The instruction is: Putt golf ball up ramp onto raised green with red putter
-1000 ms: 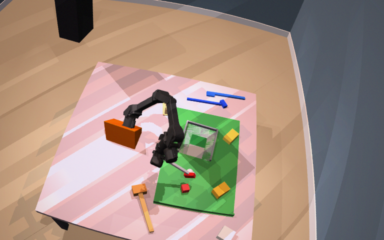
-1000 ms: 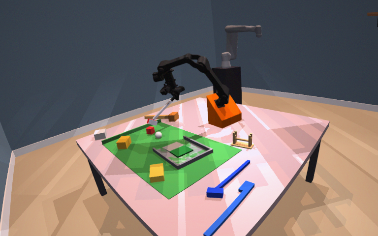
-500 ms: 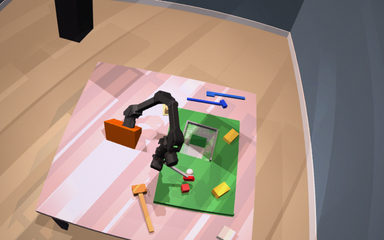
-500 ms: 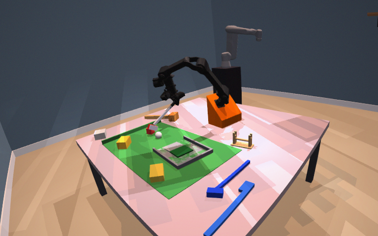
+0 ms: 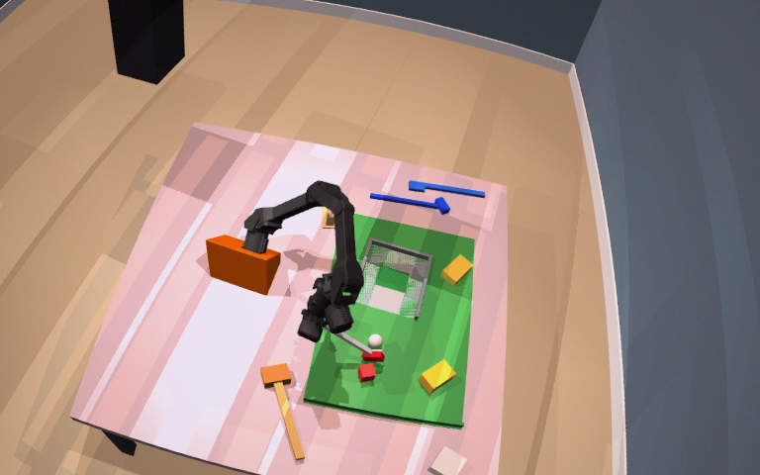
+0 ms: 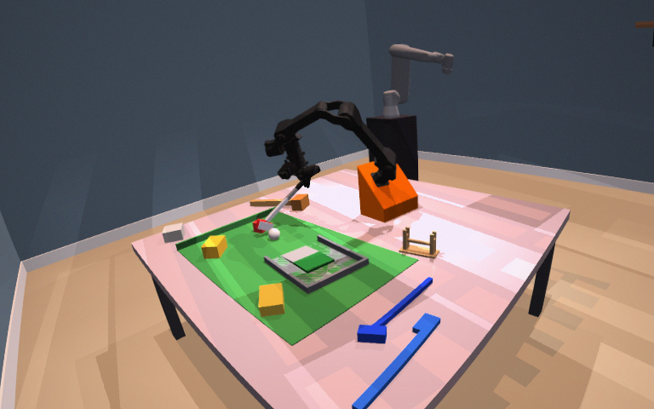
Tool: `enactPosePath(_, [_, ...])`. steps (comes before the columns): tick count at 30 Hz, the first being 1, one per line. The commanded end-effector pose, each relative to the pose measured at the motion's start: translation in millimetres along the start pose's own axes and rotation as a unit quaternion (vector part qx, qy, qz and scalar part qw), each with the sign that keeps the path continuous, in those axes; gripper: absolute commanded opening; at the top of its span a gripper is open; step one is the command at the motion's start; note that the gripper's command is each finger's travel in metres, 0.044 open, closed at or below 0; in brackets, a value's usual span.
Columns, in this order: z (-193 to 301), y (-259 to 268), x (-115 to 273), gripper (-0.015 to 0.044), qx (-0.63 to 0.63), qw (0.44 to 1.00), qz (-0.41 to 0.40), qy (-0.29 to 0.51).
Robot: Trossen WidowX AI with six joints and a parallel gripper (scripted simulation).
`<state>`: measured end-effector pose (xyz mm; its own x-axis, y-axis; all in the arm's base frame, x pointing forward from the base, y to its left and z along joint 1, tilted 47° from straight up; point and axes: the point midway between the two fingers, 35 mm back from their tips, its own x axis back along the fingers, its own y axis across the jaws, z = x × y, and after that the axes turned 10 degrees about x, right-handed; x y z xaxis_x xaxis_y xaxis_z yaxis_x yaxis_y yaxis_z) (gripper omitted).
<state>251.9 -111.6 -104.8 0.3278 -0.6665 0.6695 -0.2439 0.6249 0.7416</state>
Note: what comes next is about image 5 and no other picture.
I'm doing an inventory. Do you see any white golf ball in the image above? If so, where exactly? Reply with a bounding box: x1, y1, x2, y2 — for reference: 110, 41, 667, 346
368, 334, 383, 347

